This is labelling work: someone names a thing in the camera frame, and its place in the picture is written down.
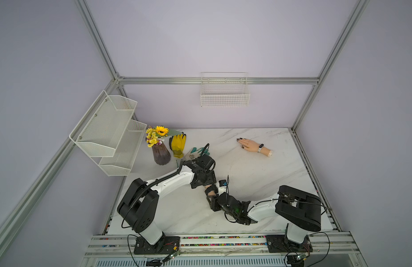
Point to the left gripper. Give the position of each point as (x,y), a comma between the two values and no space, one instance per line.
(211,179)

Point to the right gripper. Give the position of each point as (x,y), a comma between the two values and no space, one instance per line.
(214,204)

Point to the black wrist watch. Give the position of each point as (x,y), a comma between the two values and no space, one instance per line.
(211,190)

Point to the white wrist watch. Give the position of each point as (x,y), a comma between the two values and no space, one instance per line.
(260,148)

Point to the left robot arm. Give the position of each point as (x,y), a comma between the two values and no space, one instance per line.
(139,204)

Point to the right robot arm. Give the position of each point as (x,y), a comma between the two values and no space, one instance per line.
(301,209)

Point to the green white garden glove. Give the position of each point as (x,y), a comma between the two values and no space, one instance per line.
(193,154)

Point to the yellow black work glove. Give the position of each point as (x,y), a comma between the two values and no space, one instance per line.
(177,145)

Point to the yellow sunflower bouquet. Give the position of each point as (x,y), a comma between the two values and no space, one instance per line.
(156,135)

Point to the white two-tier mesh shelf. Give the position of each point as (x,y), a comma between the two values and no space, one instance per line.
(109,135)

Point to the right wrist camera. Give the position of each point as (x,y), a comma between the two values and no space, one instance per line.
(222,186)

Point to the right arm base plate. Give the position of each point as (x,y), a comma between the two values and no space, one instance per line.
(280,244)

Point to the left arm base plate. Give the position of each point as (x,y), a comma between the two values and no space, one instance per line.
(165,246)

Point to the white wire wall basket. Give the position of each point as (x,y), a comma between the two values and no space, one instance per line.
(224,89)

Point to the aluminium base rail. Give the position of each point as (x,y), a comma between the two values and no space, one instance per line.
(333,242)

